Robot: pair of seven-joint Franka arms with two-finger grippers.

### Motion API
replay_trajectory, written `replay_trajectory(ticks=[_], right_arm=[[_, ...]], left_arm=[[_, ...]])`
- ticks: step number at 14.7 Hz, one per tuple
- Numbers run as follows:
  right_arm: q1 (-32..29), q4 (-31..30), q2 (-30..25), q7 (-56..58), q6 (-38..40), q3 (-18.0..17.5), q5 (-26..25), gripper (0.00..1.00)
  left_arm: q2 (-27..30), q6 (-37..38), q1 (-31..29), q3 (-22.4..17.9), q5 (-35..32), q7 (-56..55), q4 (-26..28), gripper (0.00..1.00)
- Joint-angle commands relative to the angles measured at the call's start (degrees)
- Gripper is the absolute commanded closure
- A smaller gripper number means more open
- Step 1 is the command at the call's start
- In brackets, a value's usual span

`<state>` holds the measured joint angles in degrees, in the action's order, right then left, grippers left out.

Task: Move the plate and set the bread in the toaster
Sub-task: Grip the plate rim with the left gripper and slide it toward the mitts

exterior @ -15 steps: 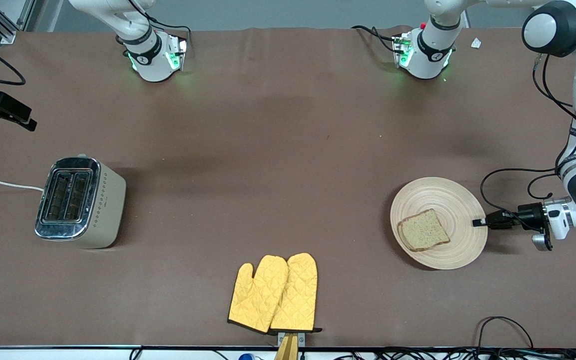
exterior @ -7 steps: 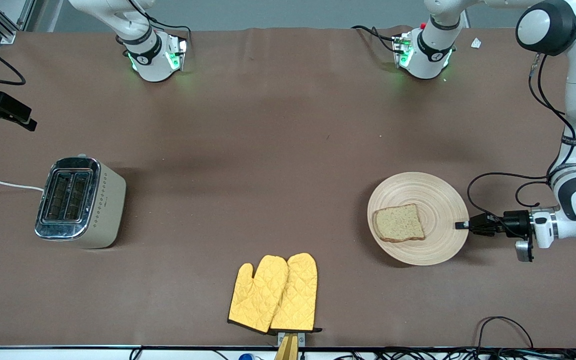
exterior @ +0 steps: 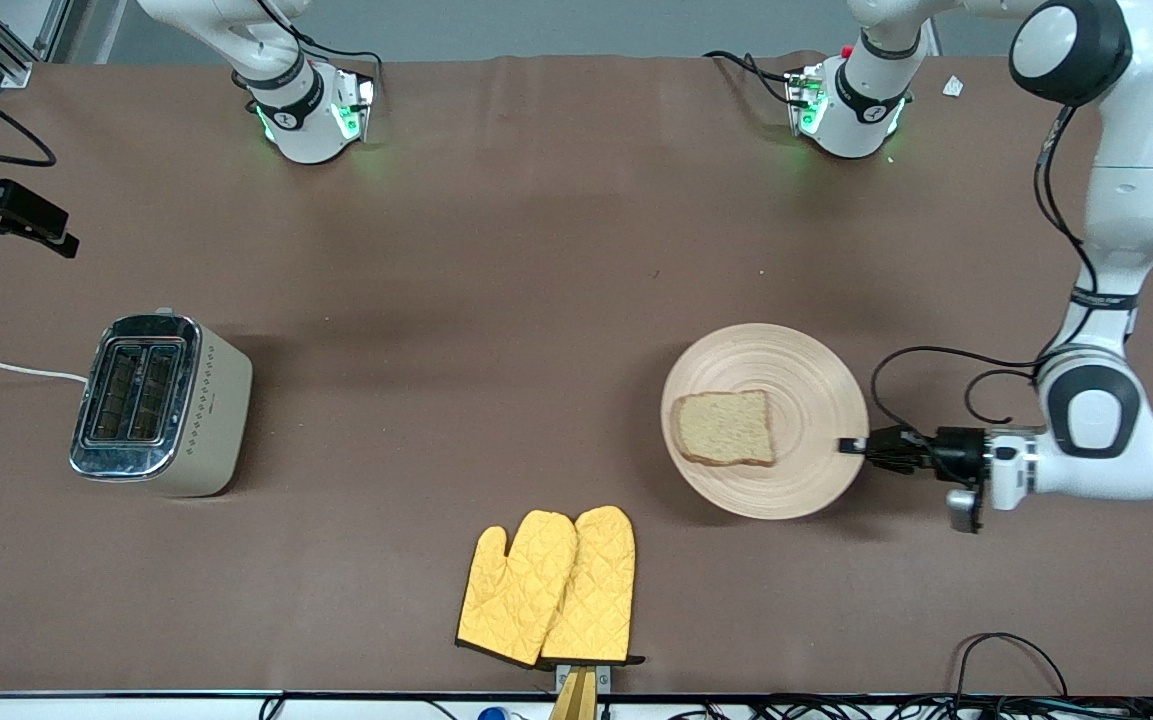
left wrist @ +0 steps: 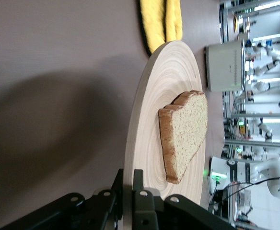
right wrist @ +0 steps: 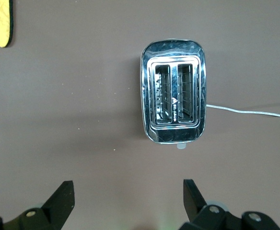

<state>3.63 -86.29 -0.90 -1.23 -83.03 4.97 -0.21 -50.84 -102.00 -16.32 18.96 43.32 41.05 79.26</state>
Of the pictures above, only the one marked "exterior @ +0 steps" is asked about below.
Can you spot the beige chrome two-slot toaster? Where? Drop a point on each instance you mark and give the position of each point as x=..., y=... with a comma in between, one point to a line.
x=206, y=410

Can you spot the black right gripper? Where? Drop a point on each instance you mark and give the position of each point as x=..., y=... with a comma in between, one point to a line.
x=4, y=208

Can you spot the brown table cover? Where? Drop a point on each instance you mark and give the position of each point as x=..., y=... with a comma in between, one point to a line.
x=576, y=250

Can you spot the yellow quilted oven mitt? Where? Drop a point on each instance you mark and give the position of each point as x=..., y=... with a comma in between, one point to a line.
x=511, y=590
x=596, y=580

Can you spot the small blue object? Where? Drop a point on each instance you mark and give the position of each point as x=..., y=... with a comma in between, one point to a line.
x=492, y=714

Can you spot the round light wooden plate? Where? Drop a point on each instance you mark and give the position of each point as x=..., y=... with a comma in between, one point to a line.
x=806, y=380

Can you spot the metal base connector plate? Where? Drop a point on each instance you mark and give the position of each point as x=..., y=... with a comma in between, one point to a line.
x=798, y=95
x=364, y=100

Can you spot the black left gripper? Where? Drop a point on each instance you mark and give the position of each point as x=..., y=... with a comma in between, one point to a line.
x=956, y=447

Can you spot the brown bread slice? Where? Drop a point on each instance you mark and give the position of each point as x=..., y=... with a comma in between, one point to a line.
x=724, y=428

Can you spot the small metal bracket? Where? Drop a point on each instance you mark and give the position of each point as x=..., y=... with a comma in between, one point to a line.
x=604, y=677

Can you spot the small white paper scrap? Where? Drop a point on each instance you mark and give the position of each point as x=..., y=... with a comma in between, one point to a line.
x=953, y=87

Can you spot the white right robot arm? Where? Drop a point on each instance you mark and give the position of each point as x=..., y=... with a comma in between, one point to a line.
x=301, y=115

